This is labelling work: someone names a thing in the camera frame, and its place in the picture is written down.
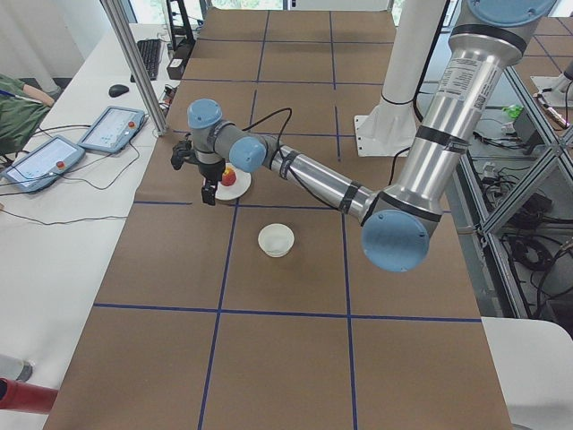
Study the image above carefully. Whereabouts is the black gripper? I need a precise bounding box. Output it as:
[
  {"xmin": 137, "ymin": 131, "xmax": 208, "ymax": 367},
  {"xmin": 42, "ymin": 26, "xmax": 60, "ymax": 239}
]
[{"xmin": 198, "ymin": 161, "xmax": 225, "ymax": 206}]

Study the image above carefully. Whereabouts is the red yellow apple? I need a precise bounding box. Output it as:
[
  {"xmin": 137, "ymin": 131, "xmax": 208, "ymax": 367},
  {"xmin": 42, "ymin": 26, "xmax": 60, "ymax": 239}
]
[{"xmin": 221, "ymin": 165, "xmax": 236, "ymax": 187}]

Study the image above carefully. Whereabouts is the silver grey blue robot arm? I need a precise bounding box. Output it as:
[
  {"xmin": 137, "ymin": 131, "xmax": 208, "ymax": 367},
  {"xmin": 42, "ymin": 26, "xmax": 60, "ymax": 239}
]
[{"xmin": 187, "ymin": 1, "xmax": 552, "ymax": 272}]

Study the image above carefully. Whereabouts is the white round plate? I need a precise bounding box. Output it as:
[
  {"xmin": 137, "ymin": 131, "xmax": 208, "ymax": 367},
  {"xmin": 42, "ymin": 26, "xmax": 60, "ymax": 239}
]
[{"xmin": 216, "ymin": 163, "xmax": 252, "ymax": 201}]

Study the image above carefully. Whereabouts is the white bowl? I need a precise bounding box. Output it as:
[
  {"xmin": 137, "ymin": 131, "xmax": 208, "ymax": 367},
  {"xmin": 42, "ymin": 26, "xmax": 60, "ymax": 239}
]
[{"xmin": 258, "ymin": 223, "xmax": 295, "ymax": 258}]

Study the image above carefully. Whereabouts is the far teach pendant tablet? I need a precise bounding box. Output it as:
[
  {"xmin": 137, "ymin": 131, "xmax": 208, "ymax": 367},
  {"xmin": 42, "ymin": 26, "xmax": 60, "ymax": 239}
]
[{"xmin": 78, "ymin": 106, "xmax": 146, "ymax": 154}]

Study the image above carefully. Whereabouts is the teach pendant tablet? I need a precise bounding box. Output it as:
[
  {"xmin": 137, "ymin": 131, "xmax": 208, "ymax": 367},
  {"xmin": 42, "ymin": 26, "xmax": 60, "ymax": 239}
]
[
  {"xmin": 1, "ymin": 135, "xmax": 85, "ymax": 193},
  {"xmin": 78, "ymin": 106, "xmax": 146, "ymax": 154}
]

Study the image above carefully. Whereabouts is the black box with label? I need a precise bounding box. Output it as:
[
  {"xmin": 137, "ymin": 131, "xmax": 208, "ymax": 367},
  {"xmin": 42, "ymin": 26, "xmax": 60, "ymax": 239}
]
[{"xmin": 167, "ymin": 58, "xmax": 185, "ymax": 81}]

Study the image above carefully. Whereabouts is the black computer mouse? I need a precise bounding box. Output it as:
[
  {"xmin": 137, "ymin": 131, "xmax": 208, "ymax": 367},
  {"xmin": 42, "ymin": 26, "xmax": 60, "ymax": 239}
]
[{"xmin": 108, "ymin": 84, "xmax": 130, "ymax": 98}]

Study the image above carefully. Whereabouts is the black keyboard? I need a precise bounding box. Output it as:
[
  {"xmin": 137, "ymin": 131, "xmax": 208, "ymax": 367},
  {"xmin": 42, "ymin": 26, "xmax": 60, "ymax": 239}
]
[{"xmin": 136, "ymin": 39, "xmax": 162, "ymax": 81}]

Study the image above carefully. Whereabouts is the near teach pendant tablet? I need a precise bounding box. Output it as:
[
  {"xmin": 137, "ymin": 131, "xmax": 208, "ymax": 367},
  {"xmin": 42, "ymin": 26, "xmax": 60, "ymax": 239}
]
[{"xmin": 1, "ymin": 135, "xmax": 85, "ymax": 193}]

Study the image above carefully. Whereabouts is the person in green shirt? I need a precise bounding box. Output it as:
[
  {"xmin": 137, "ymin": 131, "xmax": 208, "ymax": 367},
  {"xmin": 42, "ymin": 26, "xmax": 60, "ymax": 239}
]
[{"xmin": 1, "ymin": 74, "xmax": 55, "ymax": 156}]

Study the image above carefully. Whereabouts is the red cylinder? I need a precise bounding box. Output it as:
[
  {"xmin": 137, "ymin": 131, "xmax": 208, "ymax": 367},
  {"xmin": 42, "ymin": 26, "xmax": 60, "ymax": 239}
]
[{"xmin": 1, "ymin": 378, "xmax": 58, "ymax": 415}]

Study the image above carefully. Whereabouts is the white side table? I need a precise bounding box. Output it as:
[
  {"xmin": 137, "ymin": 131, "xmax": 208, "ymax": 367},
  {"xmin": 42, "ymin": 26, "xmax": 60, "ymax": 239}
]
[{"xmin": 482, "ymin": 317, "xmax": 572, "ymax": 429}]

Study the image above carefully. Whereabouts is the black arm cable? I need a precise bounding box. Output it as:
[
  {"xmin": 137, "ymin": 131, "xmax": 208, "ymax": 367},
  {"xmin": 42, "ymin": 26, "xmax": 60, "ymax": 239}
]
[{"xmin": 244, "ymin": 107, "xmax": 341, "ymax": 211}]

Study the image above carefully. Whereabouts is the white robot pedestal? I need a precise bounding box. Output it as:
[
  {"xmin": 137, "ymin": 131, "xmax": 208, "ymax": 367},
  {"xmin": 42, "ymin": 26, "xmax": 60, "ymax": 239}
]
[{"xmin": 355, "ymin": 0, "xmax": 449, "ymax": 157}]

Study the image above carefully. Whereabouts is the aluminium frame post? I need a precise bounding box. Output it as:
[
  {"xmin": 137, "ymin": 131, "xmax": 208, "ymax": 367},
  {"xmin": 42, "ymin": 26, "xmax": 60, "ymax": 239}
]
[{"xmin": 101, "ymin": 0, "xmax": 167, "ymax": 136}]

